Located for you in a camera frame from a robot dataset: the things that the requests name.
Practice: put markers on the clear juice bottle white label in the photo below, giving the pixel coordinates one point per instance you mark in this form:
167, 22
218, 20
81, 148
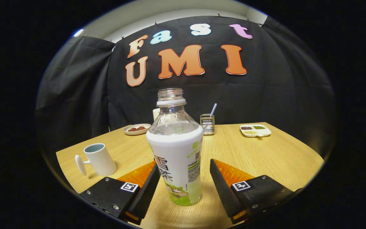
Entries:
176, 152

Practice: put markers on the wooden table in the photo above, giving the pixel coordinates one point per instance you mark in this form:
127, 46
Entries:
265, 159

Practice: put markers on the white cup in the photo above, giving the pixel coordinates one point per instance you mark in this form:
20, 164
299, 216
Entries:
102, 162

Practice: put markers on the white divided bean dish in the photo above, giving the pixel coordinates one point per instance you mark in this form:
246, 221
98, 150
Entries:
265, 132

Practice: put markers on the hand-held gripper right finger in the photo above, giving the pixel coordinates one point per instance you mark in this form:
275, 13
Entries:
222, 190

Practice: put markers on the striped straw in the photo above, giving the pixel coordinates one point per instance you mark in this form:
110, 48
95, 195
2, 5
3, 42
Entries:
213, 109

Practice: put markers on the small cream appliance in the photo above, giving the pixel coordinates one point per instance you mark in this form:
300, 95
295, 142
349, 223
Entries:
156, 114

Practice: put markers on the small white plate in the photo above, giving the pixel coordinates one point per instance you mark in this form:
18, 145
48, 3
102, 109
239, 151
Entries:
137, 133

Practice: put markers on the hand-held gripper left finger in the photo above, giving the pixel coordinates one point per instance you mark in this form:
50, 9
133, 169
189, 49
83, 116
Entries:
146, 194

